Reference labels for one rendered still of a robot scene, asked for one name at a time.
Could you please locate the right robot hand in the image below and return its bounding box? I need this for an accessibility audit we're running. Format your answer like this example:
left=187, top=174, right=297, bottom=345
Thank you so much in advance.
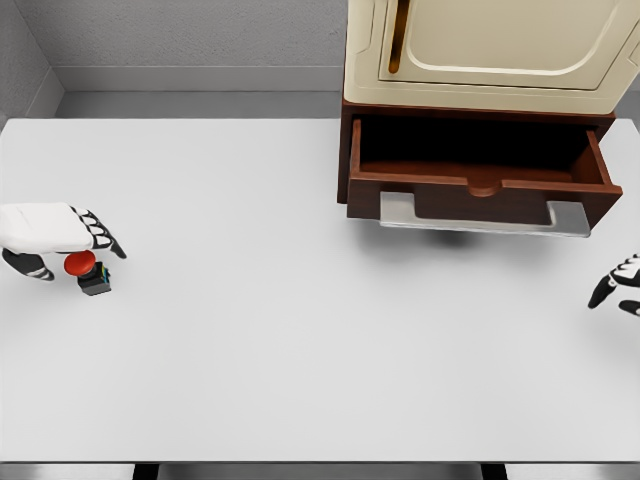
left=587, top=253, right=640, bottom=318

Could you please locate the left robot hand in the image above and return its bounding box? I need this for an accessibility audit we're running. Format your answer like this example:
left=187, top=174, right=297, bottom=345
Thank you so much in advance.
left=0, top=201, right=128, bottom=282

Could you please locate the red push-button switch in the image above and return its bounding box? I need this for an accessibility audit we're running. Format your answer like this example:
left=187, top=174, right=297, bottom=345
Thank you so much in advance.
left=63, top=251, right=113, bottom=297

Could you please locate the brown drawer with metal handle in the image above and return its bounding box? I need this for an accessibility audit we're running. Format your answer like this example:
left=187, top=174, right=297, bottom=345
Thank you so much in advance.
left=345, top=117, right=624, bottom=239

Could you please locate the cream and brown cabinet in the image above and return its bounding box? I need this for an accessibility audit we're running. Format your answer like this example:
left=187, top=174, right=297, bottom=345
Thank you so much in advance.
left=337, top=0, right=640, bottom=205

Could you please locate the cream cabinet door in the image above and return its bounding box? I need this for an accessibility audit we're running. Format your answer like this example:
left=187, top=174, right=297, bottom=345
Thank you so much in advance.
left=377, top=0, right=639, bottom=92

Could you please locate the white table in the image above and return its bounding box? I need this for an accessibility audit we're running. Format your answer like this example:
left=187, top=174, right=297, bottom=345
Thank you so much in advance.
left=0, top=117, right=640, bottom=480

